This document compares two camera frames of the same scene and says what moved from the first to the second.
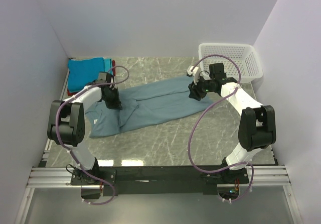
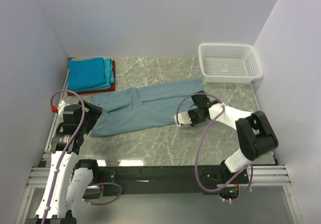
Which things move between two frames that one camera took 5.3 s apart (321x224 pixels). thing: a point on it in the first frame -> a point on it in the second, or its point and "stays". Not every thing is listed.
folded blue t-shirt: [81, 73] stays
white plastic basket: [241, 61] stays
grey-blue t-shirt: [143, 103] stays
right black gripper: [195, 89] -> [190, 113]
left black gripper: [117, 104] -> [93, 114]
